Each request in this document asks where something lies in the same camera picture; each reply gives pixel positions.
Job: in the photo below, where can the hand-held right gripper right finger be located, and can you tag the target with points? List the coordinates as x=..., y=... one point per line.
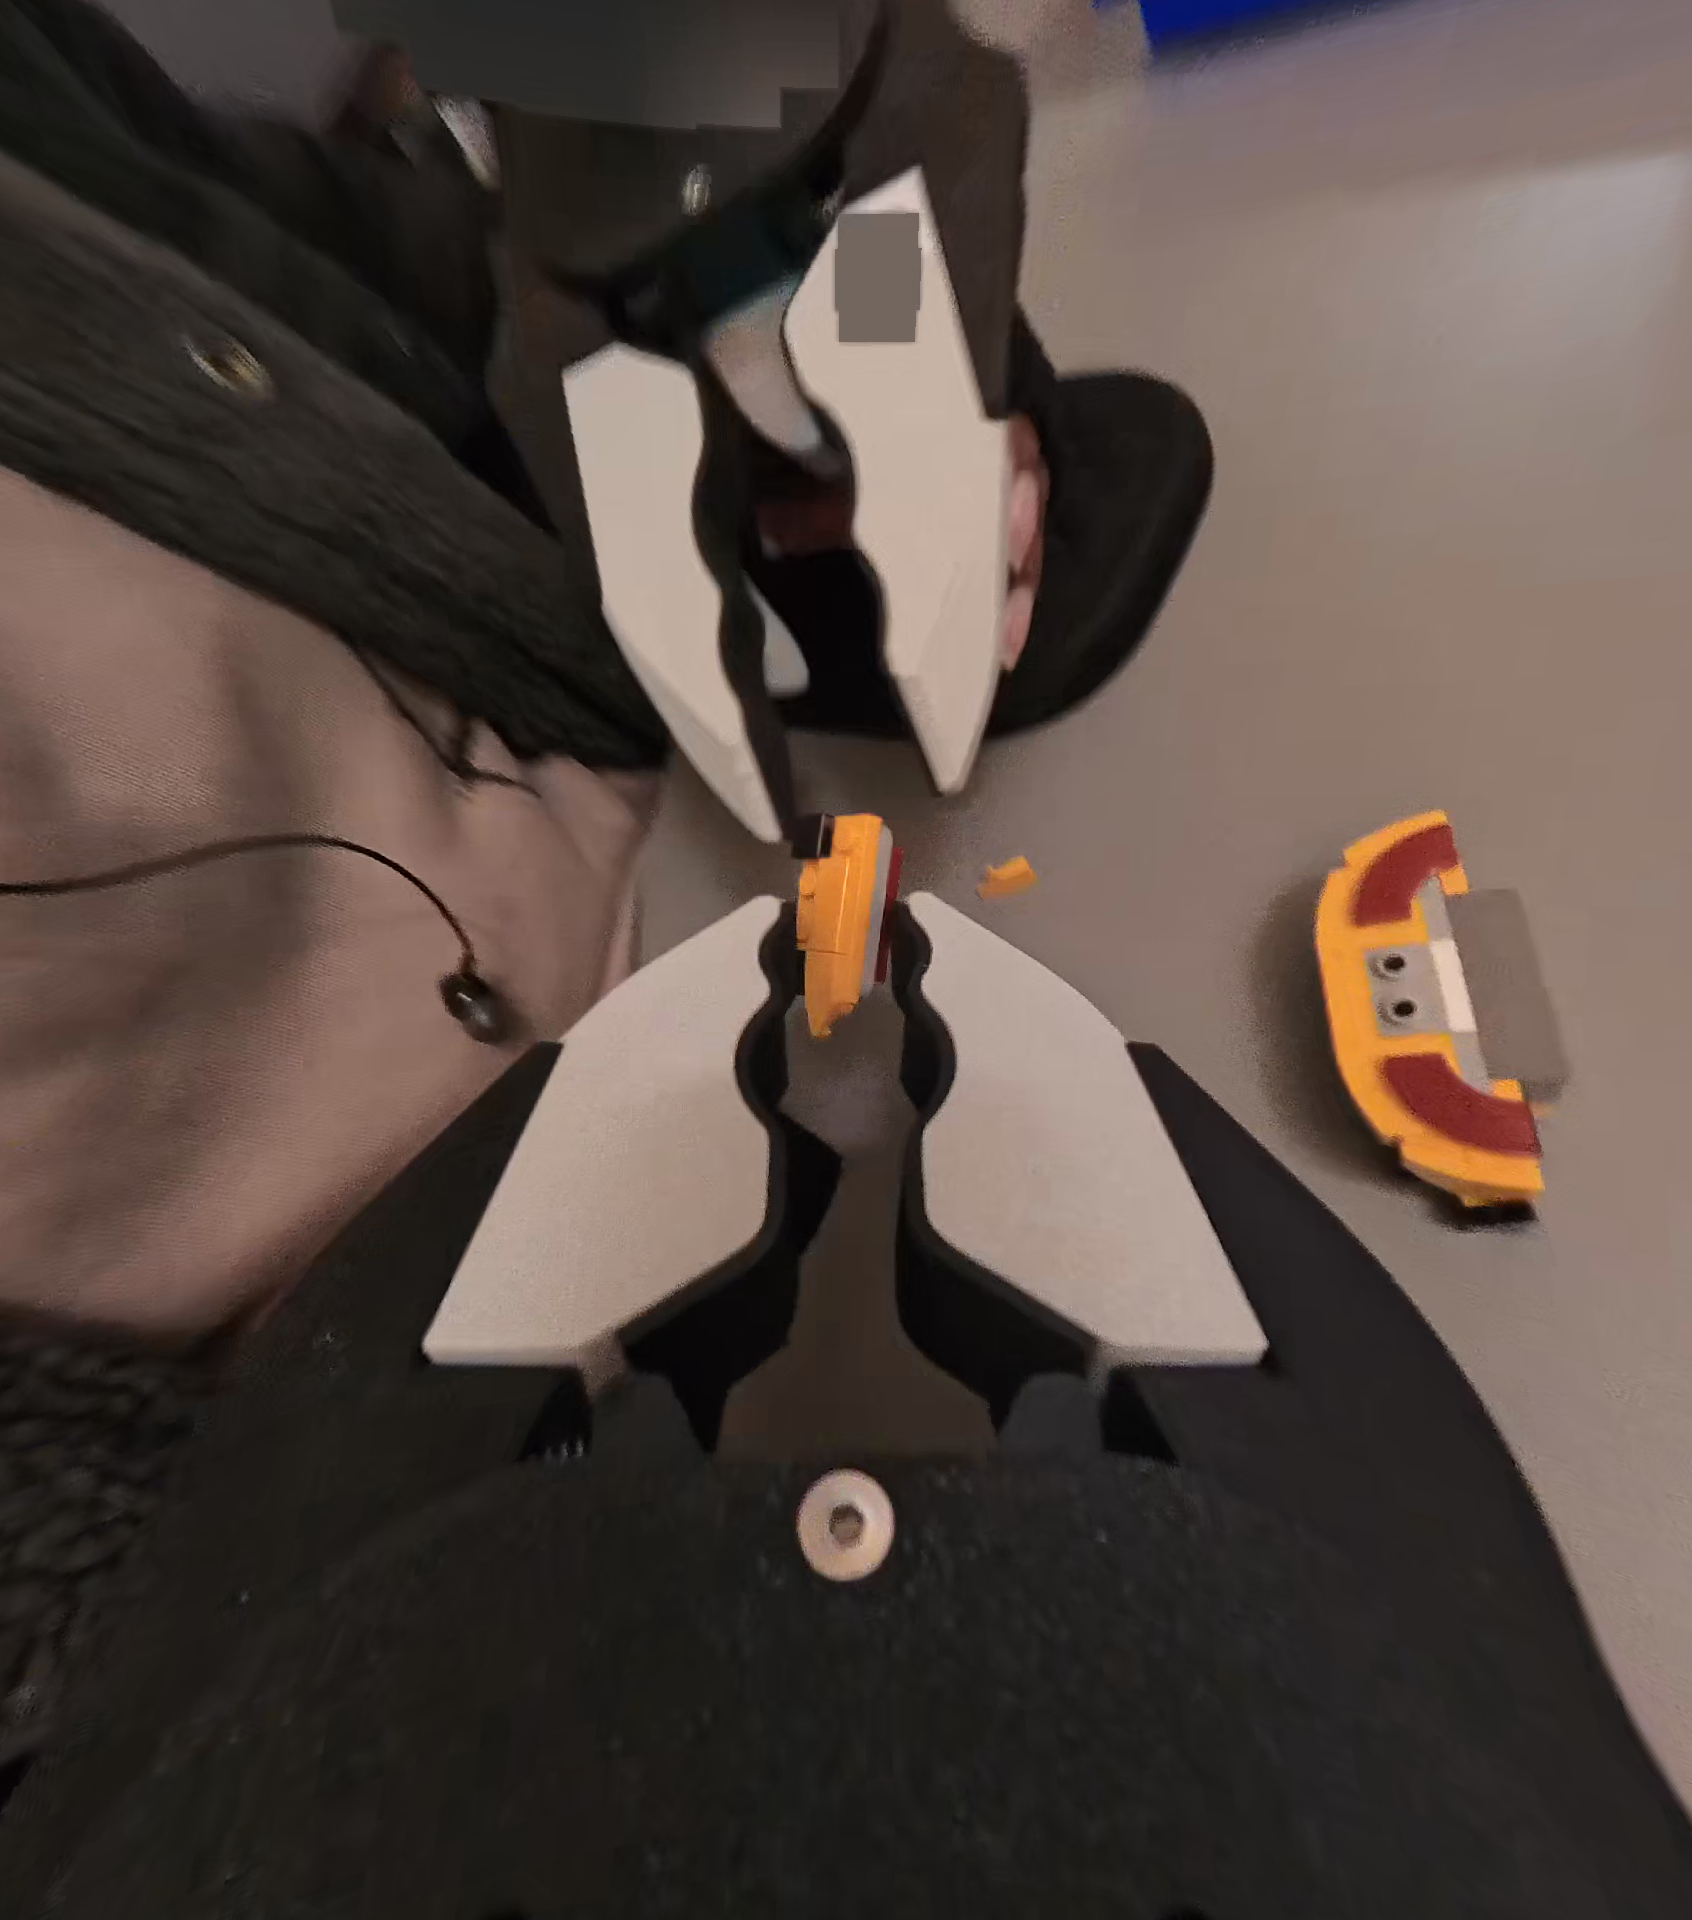
x=1070, y=1185

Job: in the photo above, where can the orange lego plate stack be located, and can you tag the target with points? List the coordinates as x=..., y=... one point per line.
x=842, y=930

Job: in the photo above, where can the person's left hand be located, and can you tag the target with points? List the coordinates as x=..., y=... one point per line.
x=1027, y=525

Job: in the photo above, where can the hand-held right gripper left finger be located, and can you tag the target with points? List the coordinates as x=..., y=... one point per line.
x=621, y=1171

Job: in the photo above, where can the black mesh seat cushion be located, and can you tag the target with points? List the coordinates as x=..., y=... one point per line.
x=1130, y=495

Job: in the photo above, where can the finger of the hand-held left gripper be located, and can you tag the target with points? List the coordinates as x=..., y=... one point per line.
x=650, y=540
x=937, y=571

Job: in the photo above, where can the small orange lego piece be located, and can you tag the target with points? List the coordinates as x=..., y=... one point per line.
x=1007, y=876

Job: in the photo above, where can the orange lego wheel arch assembly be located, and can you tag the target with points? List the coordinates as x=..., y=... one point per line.
x=1401, y=1021

